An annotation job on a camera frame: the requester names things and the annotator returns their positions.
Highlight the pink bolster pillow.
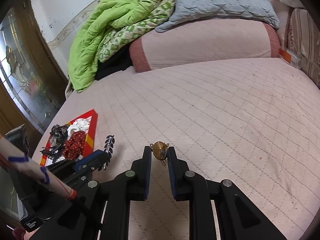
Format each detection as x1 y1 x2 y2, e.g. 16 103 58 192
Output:
129 19 281 73

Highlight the black hair claw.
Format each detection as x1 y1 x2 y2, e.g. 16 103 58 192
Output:
40 142 66 159

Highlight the wooden door with glass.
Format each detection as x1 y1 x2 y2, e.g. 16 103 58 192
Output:
0 0 69 140

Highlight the black cloth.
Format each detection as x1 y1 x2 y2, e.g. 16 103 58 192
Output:
95 49 133 80

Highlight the red box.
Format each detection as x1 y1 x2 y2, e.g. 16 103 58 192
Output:
39 109 98 167

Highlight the black leaf hair clip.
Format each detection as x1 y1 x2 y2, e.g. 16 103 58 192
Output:
99 135 116 172

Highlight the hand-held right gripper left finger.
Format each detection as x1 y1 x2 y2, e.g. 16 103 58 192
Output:
31 145 153 240

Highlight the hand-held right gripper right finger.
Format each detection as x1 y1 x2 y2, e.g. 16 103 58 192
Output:
166 146 288 240

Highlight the green white patterned quilt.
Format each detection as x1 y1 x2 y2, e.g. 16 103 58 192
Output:
97 0 177 63

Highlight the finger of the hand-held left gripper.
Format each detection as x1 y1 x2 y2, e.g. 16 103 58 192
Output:
62 165 104 183
75 149 112 171

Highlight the clear plastic piece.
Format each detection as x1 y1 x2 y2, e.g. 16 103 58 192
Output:
290 52 302 68

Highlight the striped mattress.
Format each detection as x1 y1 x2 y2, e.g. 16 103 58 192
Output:
285 7 320 90

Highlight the gold fan hair clip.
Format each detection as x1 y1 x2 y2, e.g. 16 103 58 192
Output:
150 141 171 167

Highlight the red polka dot scrunchie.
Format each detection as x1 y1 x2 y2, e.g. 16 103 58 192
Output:
62 131 87 160

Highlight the bright green comforter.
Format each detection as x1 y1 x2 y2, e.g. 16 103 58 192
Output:
68 0 150 93

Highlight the grey quilted pillow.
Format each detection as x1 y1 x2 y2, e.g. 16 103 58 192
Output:
155 0 280 33

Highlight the white scrunchie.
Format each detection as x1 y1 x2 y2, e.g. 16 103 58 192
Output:
67 117 90 137

